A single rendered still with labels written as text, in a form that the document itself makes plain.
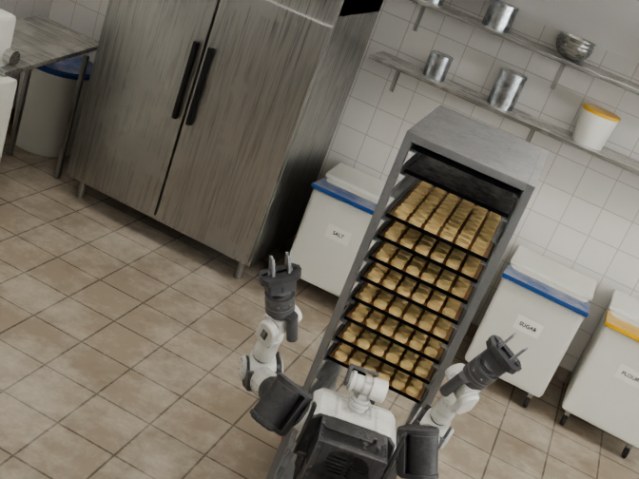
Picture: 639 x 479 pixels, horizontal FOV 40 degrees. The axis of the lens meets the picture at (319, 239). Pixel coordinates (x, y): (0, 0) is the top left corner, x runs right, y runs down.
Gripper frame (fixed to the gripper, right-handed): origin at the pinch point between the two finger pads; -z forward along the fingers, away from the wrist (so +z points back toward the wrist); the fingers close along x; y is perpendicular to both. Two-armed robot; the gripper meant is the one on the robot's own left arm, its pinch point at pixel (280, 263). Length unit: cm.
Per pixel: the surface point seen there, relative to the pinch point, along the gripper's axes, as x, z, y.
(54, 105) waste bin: -27, 166, -387
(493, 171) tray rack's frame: 89, 10, -30
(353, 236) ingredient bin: 124, 187, -207
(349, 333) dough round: 44, 85, -42
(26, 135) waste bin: -50, 189, -392
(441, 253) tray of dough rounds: 77, 48, -36
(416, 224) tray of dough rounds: 68, 37, -42
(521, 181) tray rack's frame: 96, 11, -23
